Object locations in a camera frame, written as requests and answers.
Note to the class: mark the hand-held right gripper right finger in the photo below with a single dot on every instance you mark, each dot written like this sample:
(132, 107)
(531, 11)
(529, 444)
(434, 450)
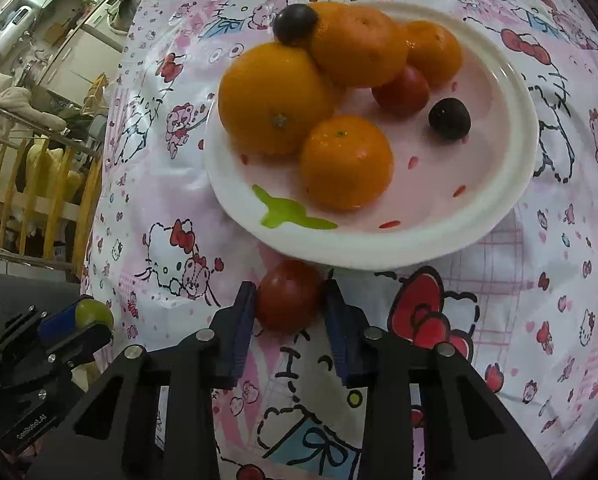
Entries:
(341, 332)

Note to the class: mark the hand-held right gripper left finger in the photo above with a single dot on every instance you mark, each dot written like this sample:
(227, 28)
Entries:
(239, 335)

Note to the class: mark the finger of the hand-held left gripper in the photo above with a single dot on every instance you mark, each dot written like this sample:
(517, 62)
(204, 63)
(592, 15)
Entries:
(59, 321)
(81, 342)

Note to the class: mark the green grape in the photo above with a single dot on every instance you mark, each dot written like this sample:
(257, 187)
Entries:
(95, 313)

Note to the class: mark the white plate with pink centre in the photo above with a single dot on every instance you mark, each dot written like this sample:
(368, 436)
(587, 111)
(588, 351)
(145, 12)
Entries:
(429, 200)

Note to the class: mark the large orange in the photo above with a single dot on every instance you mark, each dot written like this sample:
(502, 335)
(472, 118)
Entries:
(274, 100)

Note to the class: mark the dark grape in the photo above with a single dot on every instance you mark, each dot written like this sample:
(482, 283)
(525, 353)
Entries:
(449, 117)
(295, 23)

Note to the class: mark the small red tomato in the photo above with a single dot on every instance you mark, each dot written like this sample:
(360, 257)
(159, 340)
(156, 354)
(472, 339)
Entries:
(401, 91)

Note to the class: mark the medium orange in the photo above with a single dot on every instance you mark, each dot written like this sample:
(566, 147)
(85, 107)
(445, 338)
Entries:
(359, 45)

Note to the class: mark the small mandarin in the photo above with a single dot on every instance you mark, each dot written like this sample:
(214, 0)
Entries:
(436, 52)

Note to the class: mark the yellow wooden railing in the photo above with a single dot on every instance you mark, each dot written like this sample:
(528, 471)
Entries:
(34, 185)

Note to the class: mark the pink cartoon printed tablecloth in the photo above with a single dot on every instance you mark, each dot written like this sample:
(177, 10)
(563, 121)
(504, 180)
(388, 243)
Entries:
(529, 270)

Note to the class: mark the beige plush toy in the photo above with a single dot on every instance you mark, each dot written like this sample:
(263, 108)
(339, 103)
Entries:
(21, 105)

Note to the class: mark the white kitchen cabinet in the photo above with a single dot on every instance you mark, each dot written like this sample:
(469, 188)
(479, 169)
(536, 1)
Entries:
(81, 55)

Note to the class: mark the silver appliance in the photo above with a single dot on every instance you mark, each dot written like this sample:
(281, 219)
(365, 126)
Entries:
(14, 22)

